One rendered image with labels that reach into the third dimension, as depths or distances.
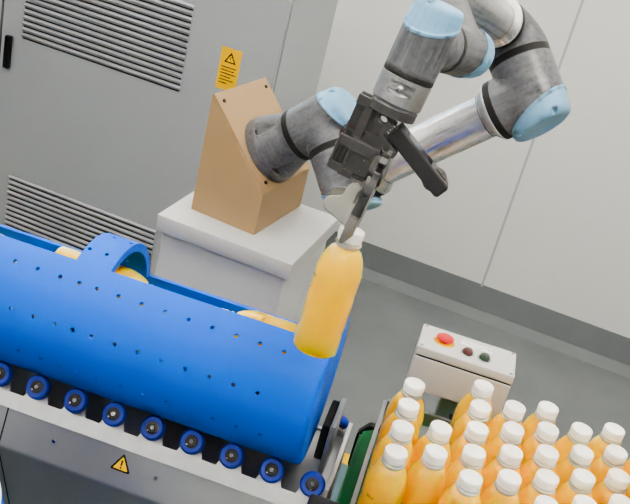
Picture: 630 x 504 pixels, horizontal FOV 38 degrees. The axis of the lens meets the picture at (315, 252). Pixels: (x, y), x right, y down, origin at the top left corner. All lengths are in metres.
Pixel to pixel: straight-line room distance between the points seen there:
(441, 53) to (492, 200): 3.09
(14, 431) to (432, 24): 1.05
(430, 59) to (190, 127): 2.08
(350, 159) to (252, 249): 0.66
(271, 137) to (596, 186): 2.55
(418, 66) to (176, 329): 0.60
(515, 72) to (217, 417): 0.80
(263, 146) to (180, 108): 1.36
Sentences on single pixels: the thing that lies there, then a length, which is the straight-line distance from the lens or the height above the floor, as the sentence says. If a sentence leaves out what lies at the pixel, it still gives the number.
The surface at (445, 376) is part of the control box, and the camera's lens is 1.87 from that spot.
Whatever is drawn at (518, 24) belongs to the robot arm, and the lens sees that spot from 1.70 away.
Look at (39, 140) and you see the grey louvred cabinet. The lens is 3.64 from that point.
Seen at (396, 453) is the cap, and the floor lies 1.11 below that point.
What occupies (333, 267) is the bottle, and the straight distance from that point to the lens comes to 1.35.
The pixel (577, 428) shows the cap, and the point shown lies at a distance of 1.77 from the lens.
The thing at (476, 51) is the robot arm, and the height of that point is 1.74.
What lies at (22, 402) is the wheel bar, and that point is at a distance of 1.77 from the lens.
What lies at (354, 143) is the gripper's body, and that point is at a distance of 1.30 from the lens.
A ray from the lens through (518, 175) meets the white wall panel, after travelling 4.30.
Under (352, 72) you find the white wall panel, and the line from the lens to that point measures 4.36.
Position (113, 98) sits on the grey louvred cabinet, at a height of 0.91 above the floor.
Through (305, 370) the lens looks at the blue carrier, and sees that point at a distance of 1.51.
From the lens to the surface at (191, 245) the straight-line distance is 2.00.
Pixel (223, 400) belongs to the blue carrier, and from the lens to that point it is 1.54.
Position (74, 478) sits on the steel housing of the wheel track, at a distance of 1.77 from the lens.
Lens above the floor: 2.00
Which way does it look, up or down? 25 degrees down
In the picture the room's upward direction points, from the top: 15 degrees clockwise
